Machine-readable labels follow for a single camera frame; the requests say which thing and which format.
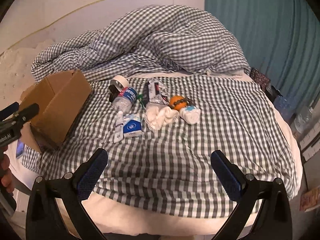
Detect orange fruit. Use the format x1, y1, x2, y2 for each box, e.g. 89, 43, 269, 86
169, 95, 188, 112

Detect teal curtain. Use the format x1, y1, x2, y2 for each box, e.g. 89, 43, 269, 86
204, 0, 320, 120

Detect black and white snack packet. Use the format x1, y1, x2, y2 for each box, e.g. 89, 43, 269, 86
145, 78, 170, 105

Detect white tape roll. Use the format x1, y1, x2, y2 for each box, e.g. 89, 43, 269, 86
110, 75, 129, 93

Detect white mattress cover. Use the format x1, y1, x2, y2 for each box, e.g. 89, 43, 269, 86
5, 120, 308, 235

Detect white keyboard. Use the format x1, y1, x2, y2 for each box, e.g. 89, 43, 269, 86
299, 125, 320, 162

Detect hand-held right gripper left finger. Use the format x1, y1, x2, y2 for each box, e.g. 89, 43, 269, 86
26, 148, 108, 240

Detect grey checked bed sheet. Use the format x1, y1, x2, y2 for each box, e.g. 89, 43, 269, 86
21, 74, 299, 212

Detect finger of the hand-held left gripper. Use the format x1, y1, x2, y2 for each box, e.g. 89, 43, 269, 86
5, 103, 40, 128
0, 102, 20, 117

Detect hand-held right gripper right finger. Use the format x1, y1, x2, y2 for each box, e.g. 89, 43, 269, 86
210, 150, 293, 240

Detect patterned book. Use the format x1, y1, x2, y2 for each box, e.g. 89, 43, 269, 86
300, 189, 320, 212

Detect small green plastic item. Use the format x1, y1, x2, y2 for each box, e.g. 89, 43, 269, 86
136, 94, 147, 109

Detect grey checked duvet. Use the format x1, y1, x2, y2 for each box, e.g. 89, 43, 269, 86
30, 4, 250, 83

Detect blue tissue pack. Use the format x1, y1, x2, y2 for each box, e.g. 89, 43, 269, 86
123, 114, 143, 138

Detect smartphone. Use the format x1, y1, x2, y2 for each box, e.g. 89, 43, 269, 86
15, 140, 25, 159

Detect person's left hand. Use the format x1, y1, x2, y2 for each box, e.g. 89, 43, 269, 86
0, 145, 13, 193

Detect white cloth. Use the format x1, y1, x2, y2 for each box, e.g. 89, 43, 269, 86
144, 102, 179, 132

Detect white and blue sock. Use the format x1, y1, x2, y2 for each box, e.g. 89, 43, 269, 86
179, 106, 201, 125

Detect cream tufted headboard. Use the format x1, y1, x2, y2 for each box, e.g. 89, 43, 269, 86
0, 39, 54, 113

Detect white tube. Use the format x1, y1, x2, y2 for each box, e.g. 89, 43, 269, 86
114, 110, 125, 143

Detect clear plastic water bottle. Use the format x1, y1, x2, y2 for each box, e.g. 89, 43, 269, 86
112, 86, 138, 112

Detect dark patterned bag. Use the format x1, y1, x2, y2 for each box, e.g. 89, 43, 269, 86
250, 67, 272, 92

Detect brown cardboard box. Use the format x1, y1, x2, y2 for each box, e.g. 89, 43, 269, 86
21, 69, 92, 153

